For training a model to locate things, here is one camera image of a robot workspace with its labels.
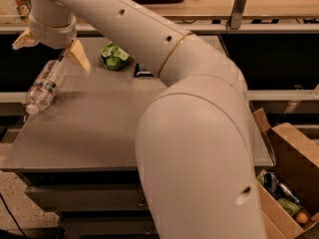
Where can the green snack bag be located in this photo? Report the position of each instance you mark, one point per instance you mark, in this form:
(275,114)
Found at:
(114,58)

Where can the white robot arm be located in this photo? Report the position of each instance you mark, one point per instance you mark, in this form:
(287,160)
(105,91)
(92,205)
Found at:
(196,140)

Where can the silver drink can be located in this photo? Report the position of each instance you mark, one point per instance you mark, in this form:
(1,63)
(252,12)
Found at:
(288,193)

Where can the blue drink can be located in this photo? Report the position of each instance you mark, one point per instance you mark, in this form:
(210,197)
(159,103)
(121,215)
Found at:
(270,182)

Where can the clear plastic water bottle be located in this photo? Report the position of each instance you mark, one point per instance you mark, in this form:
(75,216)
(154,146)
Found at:
(45,88)

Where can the green packet in box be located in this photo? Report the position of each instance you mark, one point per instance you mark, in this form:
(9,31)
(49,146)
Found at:
(291,208)

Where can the open cardboard box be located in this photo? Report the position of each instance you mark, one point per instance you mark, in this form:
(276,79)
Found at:
(296,165)

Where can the orange fruit in box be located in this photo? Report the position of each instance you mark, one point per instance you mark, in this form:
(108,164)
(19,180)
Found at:
(302,217)

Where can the right metal bracket post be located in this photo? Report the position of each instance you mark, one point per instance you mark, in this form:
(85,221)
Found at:
(235,19)

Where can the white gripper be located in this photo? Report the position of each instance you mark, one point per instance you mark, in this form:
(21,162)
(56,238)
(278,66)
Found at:
(53,35)

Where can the dark blue snack bar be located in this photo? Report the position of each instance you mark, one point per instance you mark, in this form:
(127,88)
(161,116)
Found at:
(140,71)

